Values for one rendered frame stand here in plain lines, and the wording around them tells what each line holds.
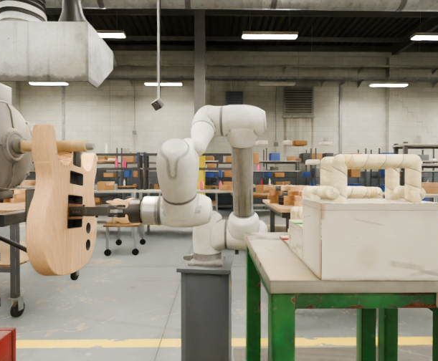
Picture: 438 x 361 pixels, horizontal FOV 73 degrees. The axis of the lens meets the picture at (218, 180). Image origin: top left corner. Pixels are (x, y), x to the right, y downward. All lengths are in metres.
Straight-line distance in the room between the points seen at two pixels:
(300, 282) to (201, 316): 0.99
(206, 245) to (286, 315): 0.89
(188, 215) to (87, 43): 0.51
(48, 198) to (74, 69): 0.33
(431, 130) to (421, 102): 1.18
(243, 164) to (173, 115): 10.92
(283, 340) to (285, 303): 0.09
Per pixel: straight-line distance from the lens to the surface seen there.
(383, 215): 0.76
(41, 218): 0.87
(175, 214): 0.87
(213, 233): 1.56
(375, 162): 0.75
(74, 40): 0.85
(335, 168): 0.72
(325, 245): 0.71
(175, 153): 0.76
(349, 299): 0.79
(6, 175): 1.03
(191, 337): 1.71
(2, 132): 1.01
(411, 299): 0.86
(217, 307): 1.62
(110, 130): 12.69
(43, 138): 0.90
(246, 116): 1.29
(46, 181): 0.90
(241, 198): 1.45
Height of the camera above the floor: 1.16
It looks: 1 degrees down
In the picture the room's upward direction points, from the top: straight up
